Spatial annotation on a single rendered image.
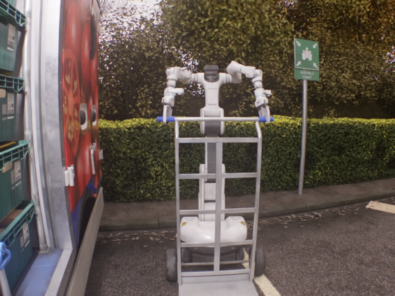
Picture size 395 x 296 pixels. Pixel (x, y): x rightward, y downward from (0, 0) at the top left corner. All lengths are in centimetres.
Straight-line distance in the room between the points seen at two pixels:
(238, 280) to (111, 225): 151
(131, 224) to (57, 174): 188
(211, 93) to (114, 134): 138
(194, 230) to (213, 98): 117
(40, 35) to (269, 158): 327
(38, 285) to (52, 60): 94
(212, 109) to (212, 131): 21
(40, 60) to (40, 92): 15
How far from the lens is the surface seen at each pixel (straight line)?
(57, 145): 132
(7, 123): 122
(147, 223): 313
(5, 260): 105
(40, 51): 138
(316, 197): 409
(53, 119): 132
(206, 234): 224
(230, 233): 227
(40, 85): 136
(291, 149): 411
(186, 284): 224
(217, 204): 194
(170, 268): 214
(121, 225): 313
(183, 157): 359
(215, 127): 251
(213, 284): 224
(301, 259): 267
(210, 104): 260
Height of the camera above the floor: 132
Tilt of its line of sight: 9 degrees down
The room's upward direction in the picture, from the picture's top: straight up
